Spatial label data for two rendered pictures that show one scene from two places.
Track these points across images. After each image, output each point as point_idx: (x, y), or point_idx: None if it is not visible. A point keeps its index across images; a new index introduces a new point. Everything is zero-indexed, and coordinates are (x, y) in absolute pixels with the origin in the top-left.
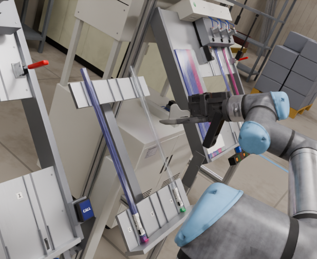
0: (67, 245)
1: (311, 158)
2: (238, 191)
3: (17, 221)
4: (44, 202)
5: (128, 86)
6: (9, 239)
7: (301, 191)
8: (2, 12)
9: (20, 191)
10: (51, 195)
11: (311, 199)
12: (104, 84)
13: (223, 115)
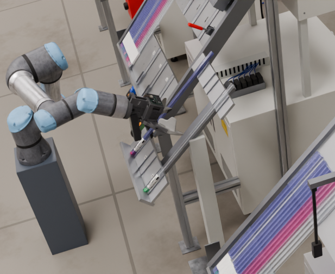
0: None
1: (40, 94)
2: (47, 48)
3: (158, 86)
4: (165, 94)
5: (218, 93)
6: (153, 88)
7: (33, 81)
8: None
9: (168, 79)
10: (168, 95)
11: (27, 78)
12: (211, 73)
13: None
